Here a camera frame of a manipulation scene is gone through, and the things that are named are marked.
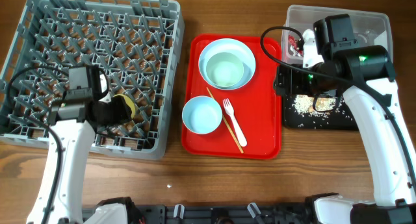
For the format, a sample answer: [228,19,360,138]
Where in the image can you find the yellow plastic cup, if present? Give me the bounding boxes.
[113,94,137,119]

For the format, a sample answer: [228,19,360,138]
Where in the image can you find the rice and nut scraps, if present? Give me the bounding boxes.
[287,95,352,129]

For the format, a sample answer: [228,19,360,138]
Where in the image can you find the red snack wrapper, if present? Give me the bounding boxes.
[288,35,304,57]

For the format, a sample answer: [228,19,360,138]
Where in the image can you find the large pale blue plate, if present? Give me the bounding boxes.
[198,38,256,90]

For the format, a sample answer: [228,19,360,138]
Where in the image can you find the mint green bowl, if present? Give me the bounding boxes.
[205,52,244,88]

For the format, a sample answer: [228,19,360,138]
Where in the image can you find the white plastic fork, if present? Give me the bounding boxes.
[223,98,248,147]

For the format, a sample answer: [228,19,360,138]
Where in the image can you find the wooden chopstick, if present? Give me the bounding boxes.
[206,87,244,154]

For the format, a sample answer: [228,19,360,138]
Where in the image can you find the pale blue small bowl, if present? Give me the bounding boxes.
[181,95,222,134]

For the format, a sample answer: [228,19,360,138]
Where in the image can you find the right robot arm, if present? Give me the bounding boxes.
[274,14,415,223]

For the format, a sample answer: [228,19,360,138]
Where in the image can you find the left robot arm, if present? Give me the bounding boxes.
[27,65,137,223]

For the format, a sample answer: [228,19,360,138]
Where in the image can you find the black plastic waste tray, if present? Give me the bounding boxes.
[281,71,360,132]

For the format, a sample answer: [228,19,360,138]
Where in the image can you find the grey plastic dishwasher rack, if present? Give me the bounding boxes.
[1,0,185,160]

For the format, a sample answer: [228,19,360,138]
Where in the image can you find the clear plastic waste bin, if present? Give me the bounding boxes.
[281,5,393,67]

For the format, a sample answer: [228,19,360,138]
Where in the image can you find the red plastic serving tray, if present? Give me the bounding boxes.
[181,34,281,160]

